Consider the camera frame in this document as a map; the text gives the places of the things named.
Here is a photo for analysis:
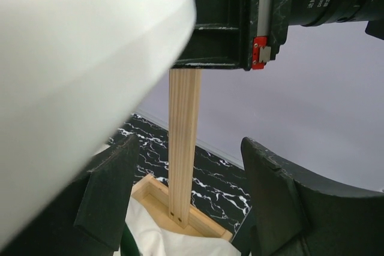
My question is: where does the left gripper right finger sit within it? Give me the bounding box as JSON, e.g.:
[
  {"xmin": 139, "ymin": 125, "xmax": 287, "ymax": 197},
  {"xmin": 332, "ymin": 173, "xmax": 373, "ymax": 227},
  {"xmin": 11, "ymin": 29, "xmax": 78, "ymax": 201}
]
[{"xmin": 241, "ymin": 137, "xmax": 383, "ymax": 255}]

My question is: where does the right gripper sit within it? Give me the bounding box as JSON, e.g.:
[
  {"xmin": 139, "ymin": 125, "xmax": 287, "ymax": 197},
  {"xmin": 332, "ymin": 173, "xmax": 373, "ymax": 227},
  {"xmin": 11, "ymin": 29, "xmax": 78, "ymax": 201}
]
[{"xmin": 174, "ymin": 0, "xmax": 290, "ymax": 70}]

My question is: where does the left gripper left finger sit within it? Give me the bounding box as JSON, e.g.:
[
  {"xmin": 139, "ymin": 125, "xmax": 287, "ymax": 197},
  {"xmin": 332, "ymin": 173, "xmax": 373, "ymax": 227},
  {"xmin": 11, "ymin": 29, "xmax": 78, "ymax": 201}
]
[{"xmin": 1, "ymin": 135, "xmax": 140, "ymax": 255}]

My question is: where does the white round clip hanger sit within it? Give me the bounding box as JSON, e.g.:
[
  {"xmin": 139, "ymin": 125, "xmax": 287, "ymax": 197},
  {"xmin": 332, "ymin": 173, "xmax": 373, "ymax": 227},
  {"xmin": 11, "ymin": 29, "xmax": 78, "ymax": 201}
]
[{"xmin": 1, "ymin": 0, "xmax": 196, "ymax": 246}]

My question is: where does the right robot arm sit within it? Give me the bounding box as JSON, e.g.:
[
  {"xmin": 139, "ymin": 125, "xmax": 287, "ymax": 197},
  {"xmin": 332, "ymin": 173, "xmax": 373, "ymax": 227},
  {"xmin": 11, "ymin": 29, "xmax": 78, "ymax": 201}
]
[{"xmin": 174, "ymin": 0, "xmax": 383, "ymax": 71}]

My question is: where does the white cloth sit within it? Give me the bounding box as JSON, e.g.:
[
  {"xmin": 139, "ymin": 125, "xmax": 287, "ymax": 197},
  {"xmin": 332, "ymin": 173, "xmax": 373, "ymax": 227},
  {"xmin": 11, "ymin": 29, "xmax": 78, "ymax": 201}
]
[{"xmin": 115, "ymin": 198, "xmax": 241, "ymax": 255}]

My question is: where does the wooden hanging rack frame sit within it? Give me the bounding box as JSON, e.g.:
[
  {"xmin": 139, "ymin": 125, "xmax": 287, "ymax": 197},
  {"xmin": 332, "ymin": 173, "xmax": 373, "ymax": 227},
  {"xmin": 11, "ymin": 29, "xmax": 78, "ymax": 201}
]
[{"xmin": 131, "ymin": 69, "xmax": 232, "ymax": 241}]

